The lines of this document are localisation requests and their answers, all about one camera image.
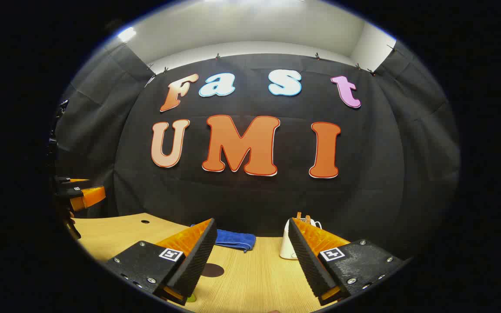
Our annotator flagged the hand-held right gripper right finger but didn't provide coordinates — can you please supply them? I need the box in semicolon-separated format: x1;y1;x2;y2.
288;217;407;306

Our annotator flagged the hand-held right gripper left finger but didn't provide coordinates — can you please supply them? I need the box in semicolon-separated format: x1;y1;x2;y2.
103;218;218;306

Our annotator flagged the white toaster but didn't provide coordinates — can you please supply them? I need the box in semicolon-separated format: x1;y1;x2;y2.
279;217;323;260

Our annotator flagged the blue towel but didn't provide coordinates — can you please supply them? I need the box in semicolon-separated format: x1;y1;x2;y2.
190;224;257;253

